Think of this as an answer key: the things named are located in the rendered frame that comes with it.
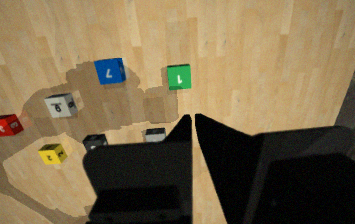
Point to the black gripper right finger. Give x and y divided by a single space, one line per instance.
238 163

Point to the green block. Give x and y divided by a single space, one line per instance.
179 76

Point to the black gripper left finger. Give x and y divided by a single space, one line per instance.
161 163

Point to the blue block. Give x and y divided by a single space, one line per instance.
110 70

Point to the yellow block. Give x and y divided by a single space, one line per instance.
53 154

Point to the grey block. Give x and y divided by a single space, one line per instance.
156 134

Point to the red block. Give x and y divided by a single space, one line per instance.
9 125

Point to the black block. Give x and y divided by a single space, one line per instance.
93 140

